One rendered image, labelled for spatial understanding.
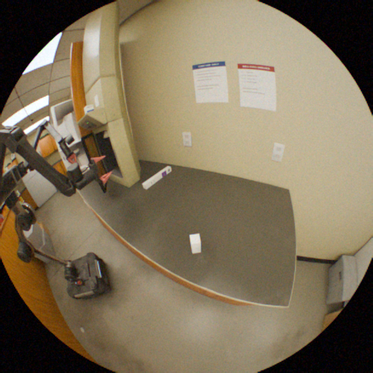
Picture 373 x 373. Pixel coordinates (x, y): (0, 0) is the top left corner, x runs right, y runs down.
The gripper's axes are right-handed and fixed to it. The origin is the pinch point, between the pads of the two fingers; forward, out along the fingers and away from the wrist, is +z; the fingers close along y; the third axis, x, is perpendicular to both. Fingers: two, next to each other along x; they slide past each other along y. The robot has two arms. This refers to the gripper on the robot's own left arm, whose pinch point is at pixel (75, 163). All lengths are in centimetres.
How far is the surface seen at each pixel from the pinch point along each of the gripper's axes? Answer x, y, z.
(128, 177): -17.2, -22.5, 33.2
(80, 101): -29, -4, -41
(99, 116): -19.1, -34.0, -11.2
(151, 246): 16, -62, 45
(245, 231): -3, -95, 58
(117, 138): -24.0, -29.9, 7.1
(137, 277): 51, 8, 118
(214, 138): -55, -74, 37
